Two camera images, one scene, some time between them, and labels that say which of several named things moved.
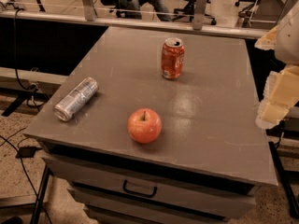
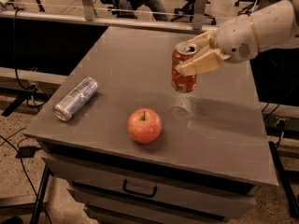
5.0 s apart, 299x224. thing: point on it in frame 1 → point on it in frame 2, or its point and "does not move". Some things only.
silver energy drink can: x=65 y=108 does not move
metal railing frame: x=87 y=12 does not move
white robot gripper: x=288 y=42 → x=235 y=38
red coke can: x=172 y=58 → x=181 y=83
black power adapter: x=26 y=151 does not move
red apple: x=144 y=125 does not move
